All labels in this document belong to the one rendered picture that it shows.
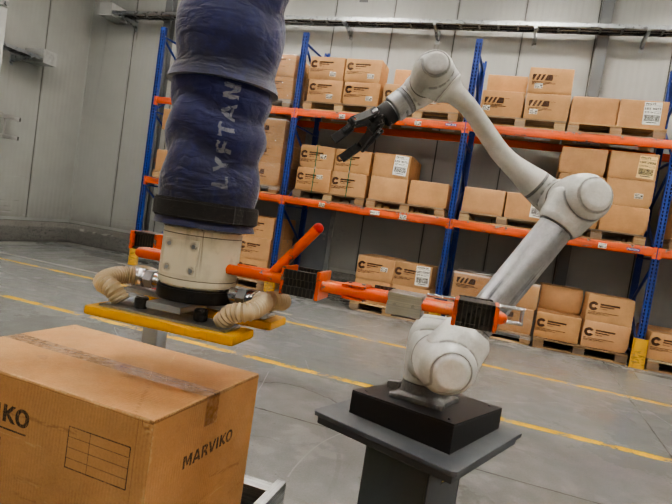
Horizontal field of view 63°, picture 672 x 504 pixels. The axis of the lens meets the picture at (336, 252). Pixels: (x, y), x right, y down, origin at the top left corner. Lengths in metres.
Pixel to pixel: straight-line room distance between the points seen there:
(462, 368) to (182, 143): 0.90
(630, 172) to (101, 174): 9.95
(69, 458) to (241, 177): 0.64
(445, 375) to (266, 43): 0.93
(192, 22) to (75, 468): 0.89
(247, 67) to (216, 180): 0.24
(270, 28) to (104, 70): 12.01
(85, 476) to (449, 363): 0.89
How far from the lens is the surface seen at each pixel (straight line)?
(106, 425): 1.15
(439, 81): 1.61
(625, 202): 8.29
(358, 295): 1.09
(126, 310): 1.20
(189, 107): 1.17
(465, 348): 1.53
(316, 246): 10.04
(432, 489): 1.82
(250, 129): 1.18
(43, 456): 1.28
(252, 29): 1.18
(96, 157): 12.92
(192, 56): 1.19
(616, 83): 9.89
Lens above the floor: 1.36
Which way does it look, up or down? 3 degrees down
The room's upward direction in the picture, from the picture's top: 9 degrees clockwise
